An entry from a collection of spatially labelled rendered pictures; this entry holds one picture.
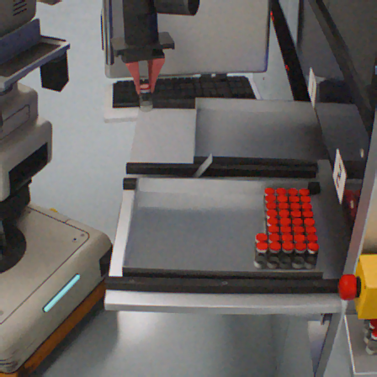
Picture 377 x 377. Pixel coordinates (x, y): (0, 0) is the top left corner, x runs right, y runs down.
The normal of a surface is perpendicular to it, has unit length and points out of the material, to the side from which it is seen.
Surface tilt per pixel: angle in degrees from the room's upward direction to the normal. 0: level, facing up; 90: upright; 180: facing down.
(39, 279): 0
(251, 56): 90
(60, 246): 0
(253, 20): 90
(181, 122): 0
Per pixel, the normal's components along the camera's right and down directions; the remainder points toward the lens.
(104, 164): 0.00, -0.81
